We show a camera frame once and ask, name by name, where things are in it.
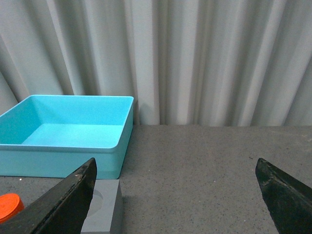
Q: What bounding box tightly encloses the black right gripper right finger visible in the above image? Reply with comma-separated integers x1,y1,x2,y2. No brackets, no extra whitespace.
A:
255,158,312,234

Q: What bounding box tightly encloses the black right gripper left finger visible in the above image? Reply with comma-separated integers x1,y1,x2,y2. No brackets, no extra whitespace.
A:
0,157,97,234

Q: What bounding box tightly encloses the gray block round hole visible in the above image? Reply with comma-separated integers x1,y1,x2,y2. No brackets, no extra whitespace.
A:
81,179,123,234

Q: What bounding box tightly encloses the orange cylinder part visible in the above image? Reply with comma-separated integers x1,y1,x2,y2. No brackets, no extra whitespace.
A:
0,193,25,223

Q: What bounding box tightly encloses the light blue plastic box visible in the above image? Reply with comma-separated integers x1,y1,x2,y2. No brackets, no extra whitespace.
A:
0,95,134,179

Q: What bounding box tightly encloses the white curtain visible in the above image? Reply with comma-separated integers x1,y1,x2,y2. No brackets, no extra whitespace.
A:
0,0,312,126

